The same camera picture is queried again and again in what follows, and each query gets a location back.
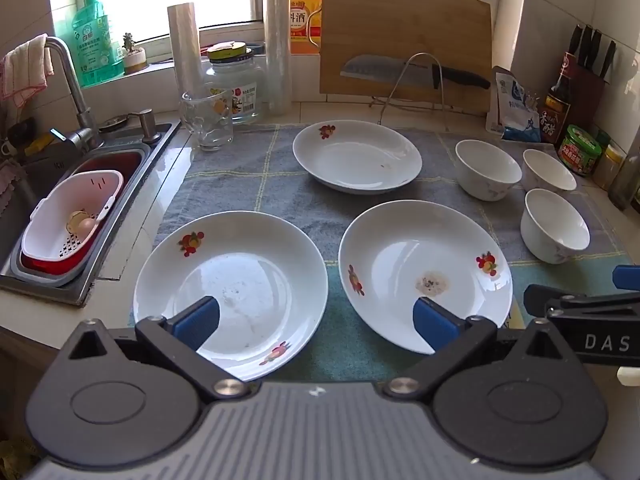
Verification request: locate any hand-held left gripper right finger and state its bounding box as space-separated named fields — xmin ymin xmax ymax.
xmin=386 ymin=296 xmax=583 ymax=403

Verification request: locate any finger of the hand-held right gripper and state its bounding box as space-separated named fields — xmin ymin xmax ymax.
xmin=612 ymin=265 xmax=640 ymax=292
xmin=523 ymin=284 xmax=566 ymax=318

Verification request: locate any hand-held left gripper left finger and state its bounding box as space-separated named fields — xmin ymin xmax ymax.
xmin=62 ymin=296 xmax=248 ymax=402

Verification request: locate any white ceramic bowl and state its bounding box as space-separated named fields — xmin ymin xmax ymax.
xmin=522 ymin=149 xmax=578 ymax=193
xmin=520 ymin=188 xmax=592 ymax=265
xmin=455 ymin=139 xmax=523 ymax=203

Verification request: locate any white plate with fruit print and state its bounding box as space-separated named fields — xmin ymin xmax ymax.
xmin=292 ymin=120 xmax=423 ymax=196
xmin=132 ymin=210 xmax=329 ymax=382

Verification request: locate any stained white fruit print plate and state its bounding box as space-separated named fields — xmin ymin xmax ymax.
xmin=338 ymin=201 xmax=514 ymax=356

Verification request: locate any small glass spice jar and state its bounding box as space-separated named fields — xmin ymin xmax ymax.
xmin=593 ymin=142 xmax=626 ymax=191

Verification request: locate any green lid sauce jar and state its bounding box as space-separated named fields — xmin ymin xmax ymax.
xmin=557 ymin=125 xmax=602 ymax=177

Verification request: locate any stainless steel sink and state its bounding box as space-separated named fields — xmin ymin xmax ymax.
xmin=0 ymin=120 xmax=182 ymax=308

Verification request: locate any grey and teal dish mat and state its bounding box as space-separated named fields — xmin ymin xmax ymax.
xmin=154 ymin=122 xmax=632 ymax=383

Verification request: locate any white colander basket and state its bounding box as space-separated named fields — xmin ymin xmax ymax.
xmin=21 ymin=170 xmax=125 ymax=264

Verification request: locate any red and grey basin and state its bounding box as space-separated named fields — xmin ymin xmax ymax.
xmin=10 ymin=142 xmax=152 ymax=289

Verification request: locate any dark vinegar bottle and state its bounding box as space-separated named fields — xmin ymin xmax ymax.
xmin=542 ymin=51 xmax=573 ymax=143

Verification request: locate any dark knife block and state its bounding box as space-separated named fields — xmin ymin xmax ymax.
xmin=570 ymin=52 xmax=613 ymax=133

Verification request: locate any clear glass mug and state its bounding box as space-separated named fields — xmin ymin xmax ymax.
xmin=180 ymin=87 xmax=235 ymax=153

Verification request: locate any white and blue salt bag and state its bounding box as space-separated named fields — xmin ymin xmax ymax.
xmin=486 ymin=71 xmax=543 ymax=143

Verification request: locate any steel soap dispenser pump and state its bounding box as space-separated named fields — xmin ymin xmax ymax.
xmin=127 ymin=108 xmax=162 ymax=145

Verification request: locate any glass jar with yellow lid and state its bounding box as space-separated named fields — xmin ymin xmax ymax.
xmin=202 ymin=41 xmax=264 ymax=126

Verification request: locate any yellow scrub sponge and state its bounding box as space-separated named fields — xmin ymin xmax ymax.
xmin=27 ymin=132 xmax=53 ymax=157

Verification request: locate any steel faucet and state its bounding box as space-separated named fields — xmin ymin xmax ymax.
xmin=44 ymin=36 xmax=103 ymax=153

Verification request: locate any small potted plant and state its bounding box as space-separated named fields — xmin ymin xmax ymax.
xmin=121 ymin=32 xmax=148 ymax=75

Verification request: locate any short plastic wrap roll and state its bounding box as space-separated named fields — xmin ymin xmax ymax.
xmin=166 ymin=2 xmax=206 ymax=106

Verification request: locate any tall plastic wrap roll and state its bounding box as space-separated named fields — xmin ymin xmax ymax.
xmin=262 ymin=0 xmax=293 ymax=116

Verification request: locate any green dish soap bottle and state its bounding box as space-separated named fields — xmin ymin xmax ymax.
xmin=71 ymin=0 xmax=126 ymax=88

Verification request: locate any wooden cutting board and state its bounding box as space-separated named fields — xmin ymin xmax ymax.
xmin=319 ymin=0 xmax=493 ymax=115

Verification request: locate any white and pink towel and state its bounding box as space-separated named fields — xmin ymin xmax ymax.
xmin=0 ymin=39 xmax=55 ymax=107

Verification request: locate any orange cooking wine bottle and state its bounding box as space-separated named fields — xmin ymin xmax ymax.
xmin=289 ymin=0 xmax=326 ymax=56

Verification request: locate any window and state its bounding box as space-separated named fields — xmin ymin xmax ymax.
xmin=47 ymin=0 xmax=483 ymax=43

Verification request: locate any steel cleaver with black handle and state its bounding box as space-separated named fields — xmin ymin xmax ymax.
xmin=340 ymin=55 xmax=492 ymax=91

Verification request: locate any metal wire rack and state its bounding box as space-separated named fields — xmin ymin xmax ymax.
xmin=369 ymin=52 xmax=451 ymax=126

